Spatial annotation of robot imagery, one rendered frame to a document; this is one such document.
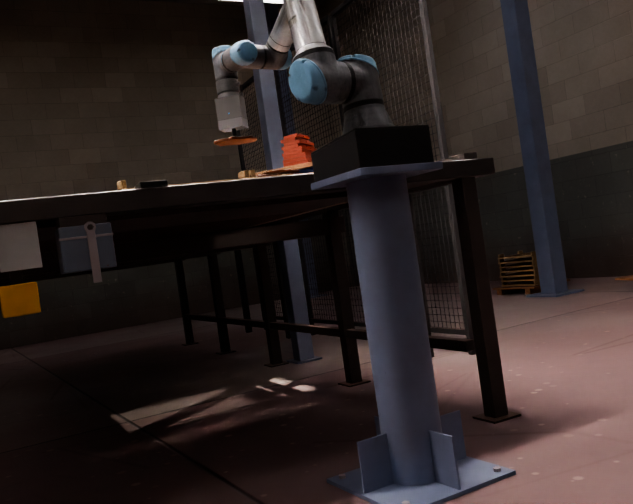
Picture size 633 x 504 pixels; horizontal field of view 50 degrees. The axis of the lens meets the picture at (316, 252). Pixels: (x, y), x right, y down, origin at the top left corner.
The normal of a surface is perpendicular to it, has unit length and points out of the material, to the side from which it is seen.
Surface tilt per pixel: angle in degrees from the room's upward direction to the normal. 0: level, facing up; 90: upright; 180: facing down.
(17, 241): 90
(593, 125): 90
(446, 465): 90
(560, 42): 90
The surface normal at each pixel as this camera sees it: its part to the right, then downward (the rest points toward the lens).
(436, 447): -0.86, 0.13
